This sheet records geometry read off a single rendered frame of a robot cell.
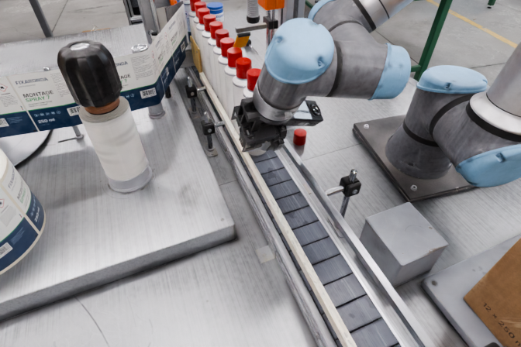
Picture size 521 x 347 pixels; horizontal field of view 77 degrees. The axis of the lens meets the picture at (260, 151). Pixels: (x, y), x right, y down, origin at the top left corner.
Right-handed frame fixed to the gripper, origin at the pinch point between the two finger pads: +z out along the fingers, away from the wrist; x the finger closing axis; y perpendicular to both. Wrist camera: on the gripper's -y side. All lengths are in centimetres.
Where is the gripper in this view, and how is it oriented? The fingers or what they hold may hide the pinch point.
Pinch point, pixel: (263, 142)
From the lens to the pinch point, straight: 71.6
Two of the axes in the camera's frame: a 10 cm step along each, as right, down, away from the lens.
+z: -1.9, 3.3, 9.3
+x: 3.3, 9.1, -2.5
